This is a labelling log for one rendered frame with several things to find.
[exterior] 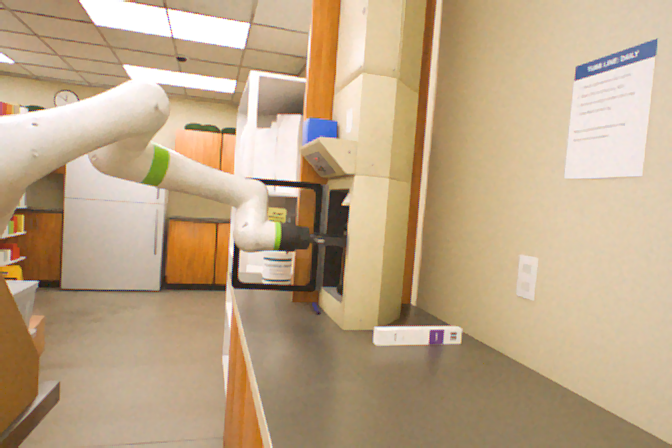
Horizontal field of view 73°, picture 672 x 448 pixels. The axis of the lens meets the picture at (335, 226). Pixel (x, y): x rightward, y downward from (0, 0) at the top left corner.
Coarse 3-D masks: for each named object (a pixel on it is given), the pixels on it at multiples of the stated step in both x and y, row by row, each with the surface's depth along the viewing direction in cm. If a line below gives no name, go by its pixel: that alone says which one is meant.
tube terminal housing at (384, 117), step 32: (352, 96) 141; (384, 96) 135; (416, 96) 151; (352, 128) 139; (384, 128) 136; (384, 160) 136; (352, 192) 135; (384, 192) 137; (352, 224) 135; (384, 224) 138; (352, 256) 136; (384, 256) 140; (352, 288) 136; (384, 288) 142; (352, 320) 137; (384, 320) 144
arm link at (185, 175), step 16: (176, 160) 122; (192, 160) 128; (176, 176) 122; (192, 176) 125; (208, 176) 129; (224, 176) 133; (240, 176) 140; (192, 192) 129; (208, 192) 131; (224, 192) 133; (240, 192) 136; (256, 192) 140; (240, 208) 139
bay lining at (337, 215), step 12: (336, 192) 162; (336, 204) 163; (336, 216) 163; (348, 216) 164; (336, 228) 163; (336, 252) 164; (324, 264) 163; (336, 264) 164; (324, 276) 163; (336, 276) 165
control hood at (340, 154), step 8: (312, 144) 140; (320, 144) 133; (328, 144) 131; (336, 144) 132; (344, 144) 133; (352, 144) 133; (304, 152) 156; (312, 152) 147; (320, 152) 139; (328, 152) 132; (336, 152) 132; (344, 152) 133; (352, 152) 133; (328, 160) 139; (336, 160) 133; (344, 160) 133; (352, 160) 134; (336, 168) 138; (344, 168) 133; (352, 168) 134; (328, 176) 154; (336, 176) 151
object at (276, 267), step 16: (272, 192) 161; (288, 192) 162; (304, 192) 163; (272, 208) 161; (288, 208) 162; (304, 208) 163; (304, 224) 163; (240, 256) 161; (256, 256) 161; (272, 256) 162; (288, 256) 163; (304, 256) 164; (240, 272) 161; (256, 272) 162; (272, 272) 163; (288, 272) 163; (304, 272) 164
